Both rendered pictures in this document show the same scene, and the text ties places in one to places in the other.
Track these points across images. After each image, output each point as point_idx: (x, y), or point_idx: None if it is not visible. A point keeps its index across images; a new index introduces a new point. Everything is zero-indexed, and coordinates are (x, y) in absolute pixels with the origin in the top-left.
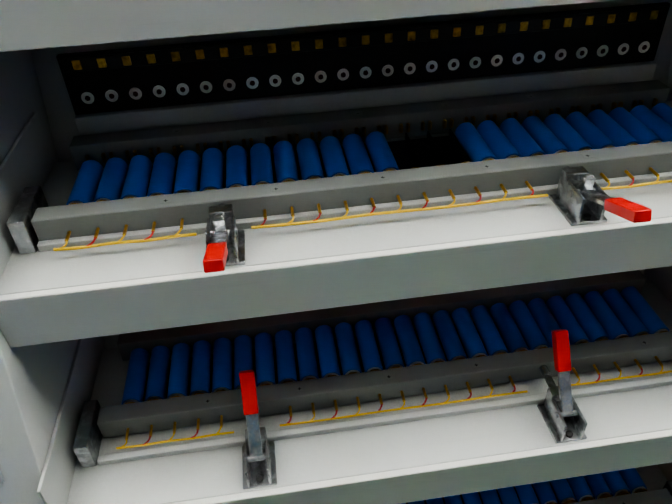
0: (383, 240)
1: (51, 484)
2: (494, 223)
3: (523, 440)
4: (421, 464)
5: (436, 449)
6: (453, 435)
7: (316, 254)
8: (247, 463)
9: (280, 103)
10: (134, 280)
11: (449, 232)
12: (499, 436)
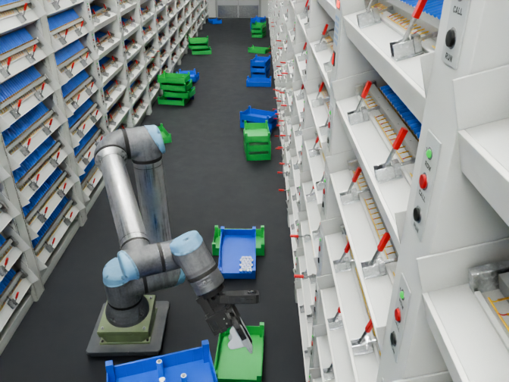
0: (309, 256)
1: (299, 250)
2: (312, 269)
3: (308, 313)
4: (304, 298)
5: (307, 300)
6: (310, 302)
7: (306, 249)
8: (303, 272)
9: None
10: (302, 233)
11: (310, 264)
12: (310, 309)
